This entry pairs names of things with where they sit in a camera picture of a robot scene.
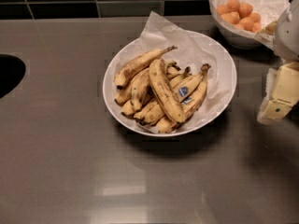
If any lower left small banana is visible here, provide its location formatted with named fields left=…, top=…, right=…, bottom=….
left=121, top=101, right=135, bottom=116

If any right banana with blue sticker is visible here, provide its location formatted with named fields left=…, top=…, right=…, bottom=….
left=173, top=65, right=208, bottom=102

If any top long spotted banana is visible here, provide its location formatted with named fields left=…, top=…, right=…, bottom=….
left=114, top=46, right=178, bottom=90

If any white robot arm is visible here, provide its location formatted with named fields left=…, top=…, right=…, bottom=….
left=255, top=0, right=299, bottom=125

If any large white bowl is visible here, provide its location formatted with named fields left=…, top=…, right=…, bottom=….
left=103, top=30, right=236, bottom=137

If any far left underlying banana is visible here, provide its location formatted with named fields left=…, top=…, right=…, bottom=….
left=115, top=81, right=133, bottom=105

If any central large spotted banana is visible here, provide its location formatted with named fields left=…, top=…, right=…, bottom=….
left=149, top=59, right=186, bottom=123

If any left middle spotted banana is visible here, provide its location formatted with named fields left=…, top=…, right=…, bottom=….
left=130, top=68, right=150, bottom=111

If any pile of orange fruits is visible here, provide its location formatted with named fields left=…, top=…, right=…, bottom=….
left=217, top=0, right=262, bottom=33

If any white paper liner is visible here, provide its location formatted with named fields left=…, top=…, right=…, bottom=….
left=135, top=10, right=233, bottom=134

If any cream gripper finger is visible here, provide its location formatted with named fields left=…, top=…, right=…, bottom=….
left=257, top=68, right=278, bottom=125
left=266, top=62, right=299, bottom=121

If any lower right banana with sticker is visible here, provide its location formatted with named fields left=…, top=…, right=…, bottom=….
left=156, top=64, right=210, bottom=133

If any bottom front banana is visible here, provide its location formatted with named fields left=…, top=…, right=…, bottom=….
left=134, top=98, right=164, bottom=125

